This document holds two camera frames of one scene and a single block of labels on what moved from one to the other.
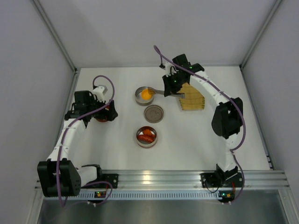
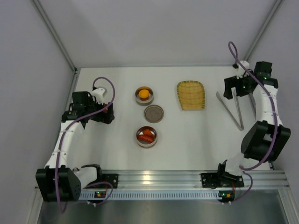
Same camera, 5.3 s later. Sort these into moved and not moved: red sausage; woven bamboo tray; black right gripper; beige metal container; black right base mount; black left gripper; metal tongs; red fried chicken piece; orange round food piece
Moved: orange round food piece; metal tongs; black right gripper
Not moved: red fried chicken piece; black right base mount; red sausage; woven bamboo tray; beige metal container; black left gripper
